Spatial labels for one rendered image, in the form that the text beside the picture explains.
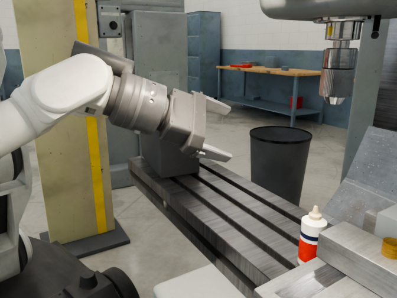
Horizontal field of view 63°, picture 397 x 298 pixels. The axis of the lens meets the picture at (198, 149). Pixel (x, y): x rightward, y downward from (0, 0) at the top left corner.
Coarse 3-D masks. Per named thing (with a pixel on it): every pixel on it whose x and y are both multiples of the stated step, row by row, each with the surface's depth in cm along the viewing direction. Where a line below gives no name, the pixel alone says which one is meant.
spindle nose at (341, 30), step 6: (330, 24) 46; (336, 24) 45; (342, 24) 45; (348, 24) 45; (354, 24) 45; (360, 24) 45; (336, 30) 46; (342, 30) 45; (348, 30) 45; (354, 30) 45; (360, 30) 46; (330, 36) 46; (336, 36) 46; (342, 36) 45; (348, 36) 45; (354, 36) 45
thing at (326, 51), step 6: (324, 48) 48; (330, 48) 47; (336, 48) 46; (342, 48) 46; (348, 48) 46; (354, 48) 46; (324, 54) 48; (330, 54) 47; (336, 54) 46; (342, 54) 46; (348, 54) 46; (354, 54) 46
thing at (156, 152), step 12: (156, 132) 91; (144, 144) 105; (156, 144) 92; (168, 144) 90; (144, 156) 107; (156, 156) 94; (168, 156) 91; (180, 156) 92; (156, 168) 95; (168, 168) 92; (180, 168) 94; (192, 168) 95
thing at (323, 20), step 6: (318, 18) 46; (324, 18) 45; (330, 18) 44; (336, 18) 44; (342, 18) 43; (348, 18) 43; (354, 18) 43; (360, 18) 43; (366, 18) 43; (372, 18) 43
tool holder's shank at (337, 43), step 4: (332, 40) 47; (336, 40) 47; (340, 40) 47; (344, 40) 47; (348, 40) 47; (352, 40) 47; (336, 44) 47; (340, 44) 47; (344, 44) 47; (348, 44) 47
